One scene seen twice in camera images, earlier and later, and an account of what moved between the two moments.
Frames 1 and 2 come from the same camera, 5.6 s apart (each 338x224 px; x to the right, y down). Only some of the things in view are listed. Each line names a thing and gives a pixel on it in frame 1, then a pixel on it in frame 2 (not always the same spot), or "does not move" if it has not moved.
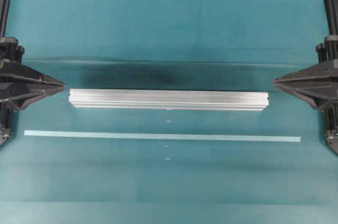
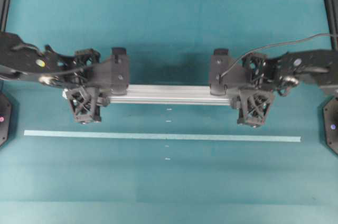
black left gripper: (19, 84) → (88, 72)
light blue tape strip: (163, 136) does not move
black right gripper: (318, 83) → (256, 70)
